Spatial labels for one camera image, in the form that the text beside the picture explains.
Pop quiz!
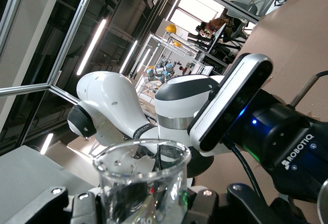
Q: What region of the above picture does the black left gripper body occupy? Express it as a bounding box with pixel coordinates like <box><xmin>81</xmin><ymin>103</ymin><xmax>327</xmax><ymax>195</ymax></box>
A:
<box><xmin>222</xmin><ymin>88</ymin><xmax>328</xmax><ymax>204</ymax></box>

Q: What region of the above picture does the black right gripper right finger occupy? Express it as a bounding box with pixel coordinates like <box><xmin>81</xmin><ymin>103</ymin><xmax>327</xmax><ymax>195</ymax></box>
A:
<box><xmin>184</xmin><ymin>182</ymin><xmax>272</xmax><ymax>224</ymax></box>

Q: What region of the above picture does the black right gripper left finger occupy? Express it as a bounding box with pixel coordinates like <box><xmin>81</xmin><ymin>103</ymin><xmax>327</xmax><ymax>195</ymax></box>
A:
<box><xmin>5</xmin><ymin>186</ymin><xmax>103</xmax><ymax>224</ymax></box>

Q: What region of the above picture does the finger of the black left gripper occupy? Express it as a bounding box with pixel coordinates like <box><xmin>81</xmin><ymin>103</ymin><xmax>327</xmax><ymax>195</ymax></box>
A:
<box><xmin>269</xmin><ymin>195</ymin><xmax>320</xmax><ymax>224</ymax></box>

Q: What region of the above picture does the steel double jigger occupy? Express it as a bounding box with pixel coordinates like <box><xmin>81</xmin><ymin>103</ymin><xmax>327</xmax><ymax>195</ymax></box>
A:
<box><xmin>317</xmin><ymin>177</ymin><xmax>328</xmax><ymax>224</ymax></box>

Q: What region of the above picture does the clear glass measuring beaker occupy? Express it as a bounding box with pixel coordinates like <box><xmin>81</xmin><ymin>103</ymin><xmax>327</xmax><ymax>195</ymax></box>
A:
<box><xmin>92</xmin><ymin>138</ymin><xmax>192</xmax><ymax>224</ymax></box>

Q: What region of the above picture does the brown table mat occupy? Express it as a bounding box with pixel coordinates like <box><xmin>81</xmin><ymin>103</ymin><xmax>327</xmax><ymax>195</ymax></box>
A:
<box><xmin>45</xmin><ymin>0</ymin><xmax>328</xmax><ymax>204</ymax></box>

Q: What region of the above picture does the black left camera cable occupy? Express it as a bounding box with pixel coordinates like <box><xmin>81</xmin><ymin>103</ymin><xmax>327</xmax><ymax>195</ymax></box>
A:
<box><xmin>222</xmin><ymin>134</ymin><xmax>266</xmax><ymax>201</ymax></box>

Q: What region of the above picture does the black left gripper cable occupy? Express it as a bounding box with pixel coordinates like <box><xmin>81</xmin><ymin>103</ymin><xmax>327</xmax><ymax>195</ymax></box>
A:
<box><xmin>289</xmin><ymin>71</ymin><xmax>328</xmax><ymax>107</ymax></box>

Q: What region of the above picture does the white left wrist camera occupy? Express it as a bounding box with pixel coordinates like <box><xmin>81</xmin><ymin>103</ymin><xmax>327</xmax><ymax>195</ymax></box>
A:
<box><xmin>187</xmin><ymin>53</ymin><xmax>274</xmax><ymax>152</ymax></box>

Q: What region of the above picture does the aluminium overhead frame beam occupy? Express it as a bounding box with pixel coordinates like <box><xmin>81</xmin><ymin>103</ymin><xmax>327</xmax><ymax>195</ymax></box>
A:
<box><xmin>0</xmin><ymin>0</ymin><xmax>102</xmax><ymax>104</ymax></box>

